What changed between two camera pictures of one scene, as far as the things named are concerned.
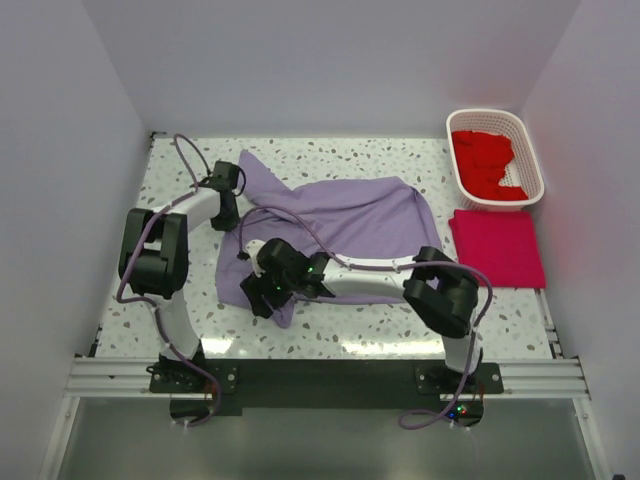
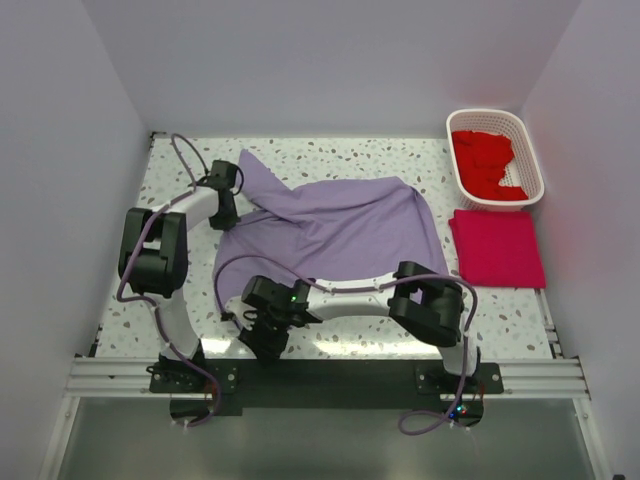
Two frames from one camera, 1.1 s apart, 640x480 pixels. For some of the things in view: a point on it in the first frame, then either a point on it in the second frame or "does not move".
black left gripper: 226,218 does not move
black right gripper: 260,294 → 265,340
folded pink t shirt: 502,244 does not move
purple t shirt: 375,219 does not move
